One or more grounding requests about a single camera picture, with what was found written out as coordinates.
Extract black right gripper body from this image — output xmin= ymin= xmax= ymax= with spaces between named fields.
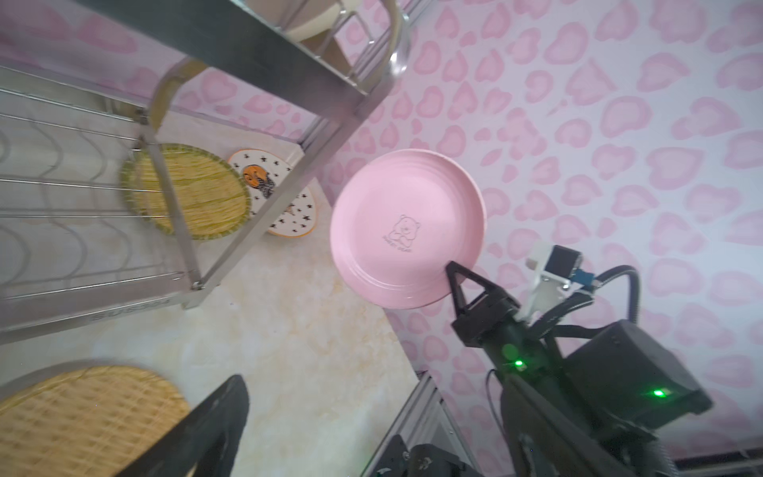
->
xmin=452 ymin=291 xmax=560 ymax=382

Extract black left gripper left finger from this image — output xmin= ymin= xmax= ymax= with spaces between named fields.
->
xmin=118 ymin=375 xmax=250 ymax=476

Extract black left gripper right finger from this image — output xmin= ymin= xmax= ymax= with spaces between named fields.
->
xmin=502 ymin=375 xmax=633 ymax=476

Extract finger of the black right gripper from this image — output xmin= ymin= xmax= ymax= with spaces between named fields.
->
xmin=445 ymin=262 xmax=504 ymax=316

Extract pink plate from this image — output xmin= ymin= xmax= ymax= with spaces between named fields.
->
xmin=330 ymin=149 xmax=487 ymax=309

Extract cream beige plate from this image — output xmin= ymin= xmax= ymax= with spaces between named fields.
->
xmin=236 ymin=0 xmax=362 ymax=42

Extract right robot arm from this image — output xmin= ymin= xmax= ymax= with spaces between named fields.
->
xmin=446 ymin=248 xmax=713 ymax=476

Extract stainless steel dish rack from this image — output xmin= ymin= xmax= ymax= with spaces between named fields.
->
xmin=1 ymin=1 xmax=427 ymax=344

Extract orange woven pattern plate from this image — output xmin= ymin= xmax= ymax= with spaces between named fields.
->
xmin=1 ymin=366 xmax=190 ymax=476

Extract white star cartoon plate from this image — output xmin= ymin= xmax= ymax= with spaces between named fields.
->
xmin=227 ymin=148 xmax=318 ymax=240

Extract green yellow woven plate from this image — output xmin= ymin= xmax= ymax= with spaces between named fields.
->
xmin=119 ymin=143 xmax=252 ymax=240

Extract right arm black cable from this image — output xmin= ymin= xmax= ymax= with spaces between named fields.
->
xmin=523 ymin=264 xmax=642 ymax=341

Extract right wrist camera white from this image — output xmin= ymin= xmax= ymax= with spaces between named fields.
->
xmin=519 ymin=240 xmax=599 ymax=323

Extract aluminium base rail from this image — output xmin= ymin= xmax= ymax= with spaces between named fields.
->
xmin=362 ymin=372 xmax=481 ymax=476

